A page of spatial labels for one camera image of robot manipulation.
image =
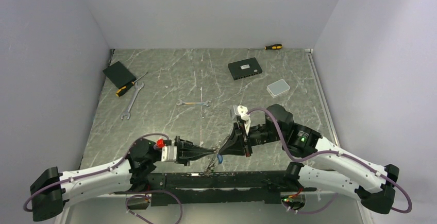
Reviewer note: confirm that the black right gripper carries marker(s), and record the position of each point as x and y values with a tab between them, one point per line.
235	143

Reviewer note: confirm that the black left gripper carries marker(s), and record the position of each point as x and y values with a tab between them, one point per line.
187	151

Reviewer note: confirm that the blue key tag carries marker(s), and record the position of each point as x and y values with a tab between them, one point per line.
220	158

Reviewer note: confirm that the large metal keyring with chain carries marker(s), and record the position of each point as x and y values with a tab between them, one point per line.
213	161

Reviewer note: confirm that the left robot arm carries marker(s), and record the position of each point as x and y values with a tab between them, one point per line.
54	191

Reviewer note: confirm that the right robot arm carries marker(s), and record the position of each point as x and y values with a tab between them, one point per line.
315	161

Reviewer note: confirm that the small silver wrench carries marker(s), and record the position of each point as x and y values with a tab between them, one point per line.
197	103

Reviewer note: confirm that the large silver wrench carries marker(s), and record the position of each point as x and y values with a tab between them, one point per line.
126	113

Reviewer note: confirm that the white plastic box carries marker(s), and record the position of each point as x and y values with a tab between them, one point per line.
277	88

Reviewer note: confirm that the orange black screwdriver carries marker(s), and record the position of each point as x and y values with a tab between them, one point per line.
125	88

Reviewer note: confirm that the black flat box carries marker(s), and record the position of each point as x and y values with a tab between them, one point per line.
119	75

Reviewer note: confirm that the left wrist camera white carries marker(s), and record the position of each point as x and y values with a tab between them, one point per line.
168	150

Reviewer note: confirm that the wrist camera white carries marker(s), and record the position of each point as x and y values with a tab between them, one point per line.
168	150
241	116

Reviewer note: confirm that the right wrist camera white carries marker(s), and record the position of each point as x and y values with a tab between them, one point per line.
241	116

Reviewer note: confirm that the black network switch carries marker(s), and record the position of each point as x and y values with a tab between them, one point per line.
244	68

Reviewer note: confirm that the orange screwdriver at wall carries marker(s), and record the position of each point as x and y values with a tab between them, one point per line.
269	47

